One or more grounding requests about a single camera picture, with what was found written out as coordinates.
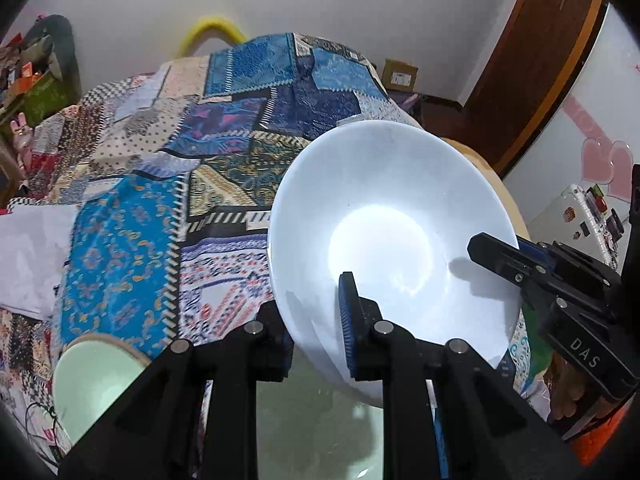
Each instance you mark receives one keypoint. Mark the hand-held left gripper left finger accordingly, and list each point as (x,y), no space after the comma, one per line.
(270,347)

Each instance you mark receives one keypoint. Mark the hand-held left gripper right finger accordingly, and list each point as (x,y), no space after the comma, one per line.
(348,320)

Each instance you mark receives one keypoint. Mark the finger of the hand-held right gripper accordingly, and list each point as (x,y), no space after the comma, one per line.
(500,260)
(565,270)

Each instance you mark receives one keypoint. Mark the green plate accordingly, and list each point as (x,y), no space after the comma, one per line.
(95,390)
(315,435)

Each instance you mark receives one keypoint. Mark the person's right forearm orange sleeve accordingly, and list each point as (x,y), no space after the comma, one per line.
(605,440)

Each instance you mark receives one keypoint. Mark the person's right hand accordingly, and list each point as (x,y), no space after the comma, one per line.
(570,390)

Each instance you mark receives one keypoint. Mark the white refrigerator with magnets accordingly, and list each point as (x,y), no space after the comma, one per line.
(575,220)

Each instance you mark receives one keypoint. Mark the pink heart sticker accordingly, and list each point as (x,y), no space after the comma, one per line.
(607,165)

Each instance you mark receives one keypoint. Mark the patchwork tablecloth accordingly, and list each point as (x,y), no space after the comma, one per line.
(150,210)

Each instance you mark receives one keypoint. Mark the brown wooden door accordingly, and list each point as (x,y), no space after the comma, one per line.
(530,60)

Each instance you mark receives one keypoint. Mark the cardboard box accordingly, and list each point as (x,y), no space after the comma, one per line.
(399,75)

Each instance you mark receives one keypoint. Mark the white folded cloth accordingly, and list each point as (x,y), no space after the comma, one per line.
(30,260)

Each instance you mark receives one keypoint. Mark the yellow hoop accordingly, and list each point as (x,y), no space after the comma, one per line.
(212,27)

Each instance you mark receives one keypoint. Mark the pink bunny toy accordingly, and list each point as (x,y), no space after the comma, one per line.
(21,135)

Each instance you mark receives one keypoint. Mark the green box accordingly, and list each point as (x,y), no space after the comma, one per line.
(30,100)

